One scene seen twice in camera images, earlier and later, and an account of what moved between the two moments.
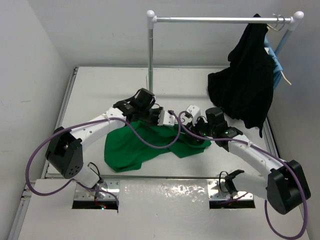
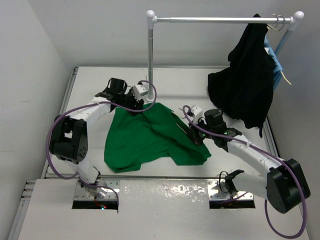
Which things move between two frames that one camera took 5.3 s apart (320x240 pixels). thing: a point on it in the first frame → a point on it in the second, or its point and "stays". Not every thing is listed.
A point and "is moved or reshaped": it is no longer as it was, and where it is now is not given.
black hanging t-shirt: (244, 91) stays
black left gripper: (155, 122) → (135, 104)
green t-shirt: (126, 144) is moved or reshaped
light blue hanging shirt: (277, 68) stays
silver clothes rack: (152, 19) stays
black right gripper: (193, 128) stays
